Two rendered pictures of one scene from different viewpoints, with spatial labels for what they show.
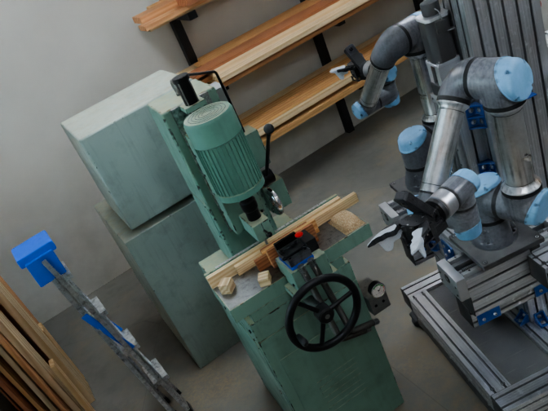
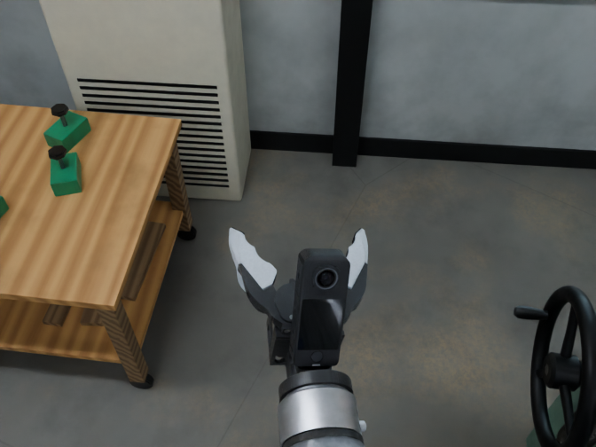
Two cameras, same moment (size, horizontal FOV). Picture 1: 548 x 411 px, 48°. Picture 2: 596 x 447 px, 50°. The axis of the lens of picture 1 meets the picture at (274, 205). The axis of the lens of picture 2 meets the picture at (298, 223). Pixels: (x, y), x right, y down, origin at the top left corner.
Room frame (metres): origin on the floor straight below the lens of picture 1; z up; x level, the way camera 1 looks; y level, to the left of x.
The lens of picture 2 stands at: (1.41, -0.63, 1.79)
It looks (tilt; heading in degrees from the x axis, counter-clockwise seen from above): 51 degrees down; 114
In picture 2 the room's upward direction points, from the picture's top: straight up
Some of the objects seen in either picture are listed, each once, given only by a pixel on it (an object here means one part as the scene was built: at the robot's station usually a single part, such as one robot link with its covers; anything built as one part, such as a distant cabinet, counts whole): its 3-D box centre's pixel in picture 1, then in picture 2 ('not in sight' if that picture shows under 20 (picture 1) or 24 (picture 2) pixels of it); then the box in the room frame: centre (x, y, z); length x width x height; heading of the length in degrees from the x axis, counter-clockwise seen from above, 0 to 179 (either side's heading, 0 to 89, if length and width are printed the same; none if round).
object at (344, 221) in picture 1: (344, 218); not in sight; (1.94, -0.22, 0.92); 0.14 x 0.09 x 0.04; 15
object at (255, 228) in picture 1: (258, 225); not in sight; (1.96, 0.08, 1.03); 0.14 x 0.07 x 0.09; 15
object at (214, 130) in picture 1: (224, 152); not in sight; (1.94, 0.08, 1.35); 0.18 x 0.18 x 0.31
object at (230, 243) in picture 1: (217, 176); not in sight; (2.22, 0.16, 1.16); 0.22 x 0.22 x 0.72; 15
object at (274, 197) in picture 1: (273, 201); not in sight; (2.10, -0.01, 1.02); 0.12 x 0.03 x 0.12; 15
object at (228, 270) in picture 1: (276, 240); not in sight; (1.97, 0.04, 0.92); 0.60 x 0.02 x 0.05; 105
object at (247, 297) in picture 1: (297, 265); not in sight; (1.85, 0.01, 0.87); 0.61 x 0.30 x 0.06; 105
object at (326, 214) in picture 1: (298, 232); not in sight; (1.98, -0.04, 0.92); 0.55 x 0.02 x 0.04; 105
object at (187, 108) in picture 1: (189, 98); not in sight; (2.08, 0.12, 1.53); 0.08 x 0.08 x 0.17; 15
